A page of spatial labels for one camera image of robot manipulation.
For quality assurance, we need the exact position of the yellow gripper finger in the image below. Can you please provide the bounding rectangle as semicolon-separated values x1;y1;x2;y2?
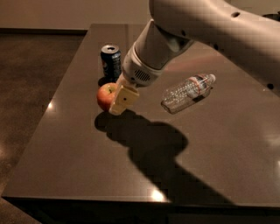
109;74;139;116

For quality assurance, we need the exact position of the red yellow apple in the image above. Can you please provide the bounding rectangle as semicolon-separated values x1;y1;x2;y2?
96;83;117;111

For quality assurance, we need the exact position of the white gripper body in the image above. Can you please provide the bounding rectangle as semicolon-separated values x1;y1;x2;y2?
122;44;163;87

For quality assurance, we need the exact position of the clear plastic water bottle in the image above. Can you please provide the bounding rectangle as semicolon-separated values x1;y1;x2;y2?
161;73;216;114

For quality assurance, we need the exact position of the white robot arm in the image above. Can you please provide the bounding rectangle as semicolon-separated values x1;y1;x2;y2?
109;0;280;116

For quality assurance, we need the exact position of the blue pepsi can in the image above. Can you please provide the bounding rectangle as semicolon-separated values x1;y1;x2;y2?
100;45;122;82

